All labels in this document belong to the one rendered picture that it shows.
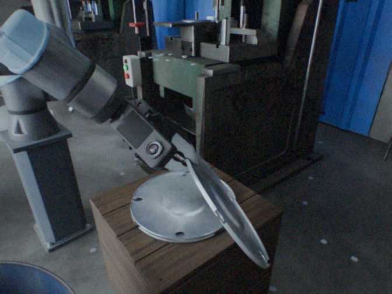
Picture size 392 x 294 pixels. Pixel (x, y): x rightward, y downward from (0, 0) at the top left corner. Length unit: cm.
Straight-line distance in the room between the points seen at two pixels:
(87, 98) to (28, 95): 60
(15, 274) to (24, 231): 83
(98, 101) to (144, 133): 8
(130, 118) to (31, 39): 16
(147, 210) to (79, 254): 51
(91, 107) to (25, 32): 12
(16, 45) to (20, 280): 38
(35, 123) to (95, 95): 63
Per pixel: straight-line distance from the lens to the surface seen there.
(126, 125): 43
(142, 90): 141
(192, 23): 117
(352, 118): 230
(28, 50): 41
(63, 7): 91
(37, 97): 102
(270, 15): 138
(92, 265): 116
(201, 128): 106
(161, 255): 67
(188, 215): 74
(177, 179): 87
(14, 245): 136
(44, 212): 117
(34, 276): 56
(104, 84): 43
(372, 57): 219
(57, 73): 42
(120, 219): 77
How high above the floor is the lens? 85
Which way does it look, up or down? 28 degrees down
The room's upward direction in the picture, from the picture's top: straight up
